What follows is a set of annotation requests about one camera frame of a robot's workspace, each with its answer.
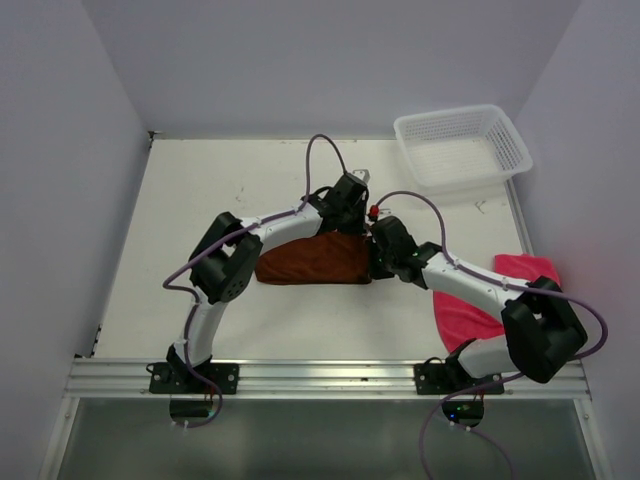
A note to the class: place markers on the aluminium mounting rail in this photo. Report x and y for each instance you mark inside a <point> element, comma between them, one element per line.
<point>310,379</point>

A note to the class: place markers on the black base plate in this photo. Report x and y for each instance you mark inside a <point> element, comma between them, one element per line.
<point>220,377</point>
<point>434,377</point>

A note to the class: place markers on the white plastic basket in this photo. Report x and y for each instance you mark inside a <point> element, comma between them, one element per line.
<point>461,148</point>

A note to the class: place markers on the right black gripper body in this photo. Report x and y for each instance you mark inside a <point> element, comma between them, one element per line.
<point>381,263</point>

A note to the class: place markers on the brown towel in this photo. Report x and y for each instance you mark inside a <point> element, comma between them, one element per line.
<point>329,258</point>

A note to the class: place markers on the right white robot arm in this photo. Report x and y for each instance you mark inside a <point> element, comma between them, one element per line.
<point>541,330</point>

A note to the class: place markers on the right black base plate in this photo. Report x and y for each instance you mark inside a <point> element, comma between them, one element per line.
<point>434,377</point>

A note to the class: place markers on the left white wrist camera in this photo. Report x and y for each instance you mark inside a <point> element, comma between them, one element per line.
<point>362,174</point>

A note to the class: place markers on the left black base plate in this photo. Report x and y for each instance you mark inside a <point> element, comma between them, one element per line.
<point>220,377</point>

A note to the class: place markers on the pink towel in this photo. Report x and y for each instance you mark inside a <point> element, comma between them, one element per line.
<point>457,321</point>

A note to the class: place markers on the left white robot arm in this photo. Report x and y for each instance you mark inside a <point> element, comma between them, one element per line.
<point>221,267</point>

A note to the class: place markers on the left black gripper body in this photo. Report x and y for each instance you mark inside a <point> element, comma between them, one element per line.
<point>354,217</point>

